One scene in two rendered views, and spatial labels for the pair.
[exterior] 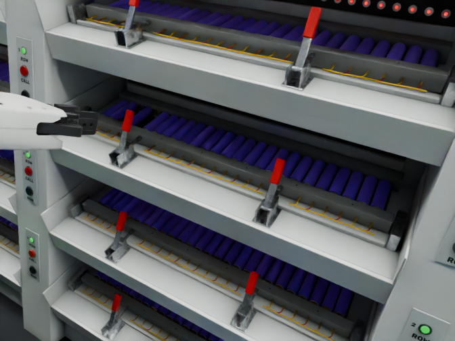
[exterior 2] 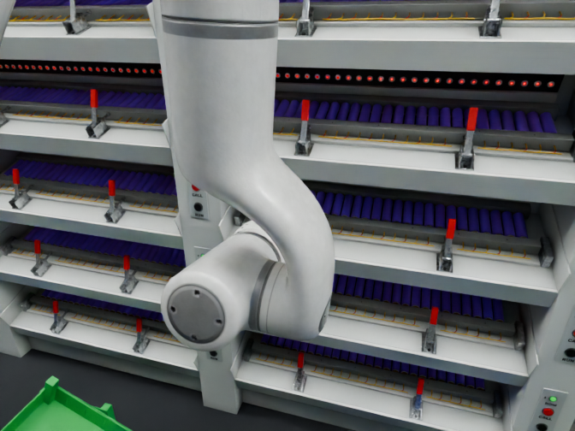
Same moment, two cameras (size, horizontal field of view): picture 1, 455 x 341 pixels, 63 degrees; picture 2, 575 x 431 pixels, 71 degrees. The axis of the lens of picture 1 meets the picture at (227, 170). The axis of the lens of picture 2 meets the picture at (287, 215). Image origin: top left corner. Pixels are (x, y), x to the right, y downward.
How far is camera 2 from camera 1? 0.35 m
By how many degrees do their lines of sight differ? 8
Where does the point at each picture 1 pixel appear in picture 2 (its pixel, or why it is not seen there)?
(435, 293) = not seen: outside the picture
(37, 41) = not seen: hidden behind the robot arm
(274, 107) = (450, 185)
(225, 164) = (394, 228)
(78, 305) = (259, 371)
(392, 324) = (560, 319)
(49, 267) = (231, 347)
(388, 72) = (528, 143)
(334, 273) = (509, 294)
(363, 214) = (518, 245)
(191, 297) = (381, 339)
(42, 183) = not seen: hidden behind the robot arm
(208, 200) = (393, 262)
